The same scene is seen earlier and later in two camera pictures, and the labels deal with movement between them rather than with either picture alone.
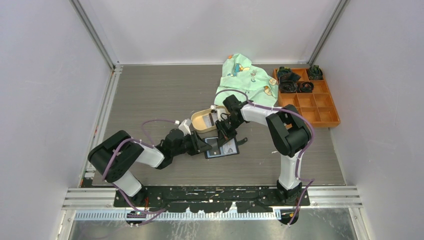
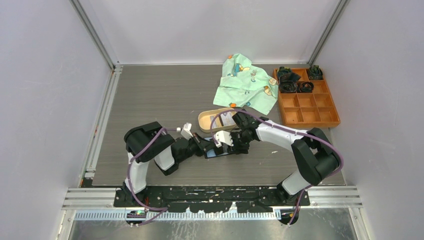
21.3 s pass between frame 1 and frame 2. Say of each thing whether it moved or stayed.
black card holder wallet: stayed
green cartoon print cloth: stayed
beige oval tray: moved
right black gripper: moved
